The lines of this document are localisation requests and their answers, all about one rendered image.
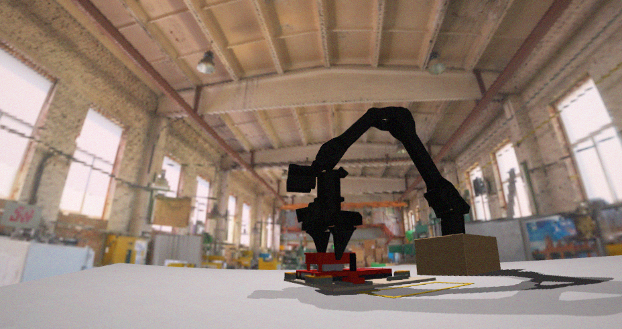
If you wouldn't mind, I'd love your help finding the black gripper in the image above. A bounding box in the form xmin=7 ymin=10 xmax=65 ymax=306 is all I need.
xmin=302 ymin=192 xmax=363 ymax=260

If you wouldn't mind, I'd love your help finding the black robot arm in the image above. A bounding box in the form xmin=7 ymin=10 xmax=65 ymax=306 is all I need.
xmin=286 ymin=107 xmax=470 ymax=236

